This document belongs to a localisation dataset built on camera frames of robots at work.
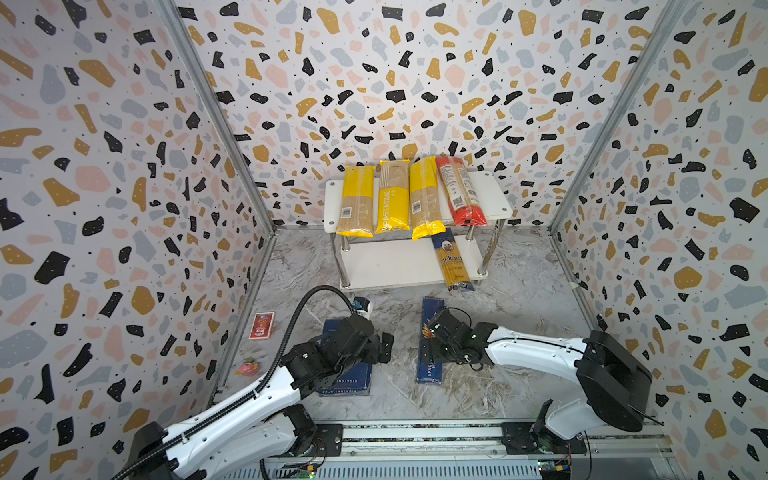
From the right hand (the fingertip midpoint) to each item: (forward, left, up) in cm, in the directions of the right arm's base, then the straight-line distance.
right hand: (433, 352), depth 86 cm
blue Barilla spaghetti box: (-6, +1, +1) cm, 6 cm away
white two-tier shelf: (+31, +8, +4) cm, 32 cm away
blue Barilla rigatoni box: (-9, +21, +4) cm, 23 cm away
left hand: (-2, +13, +13) cm, 18 cm away
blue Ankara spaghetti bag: (+27, -7, +6) cm, 29 cm away
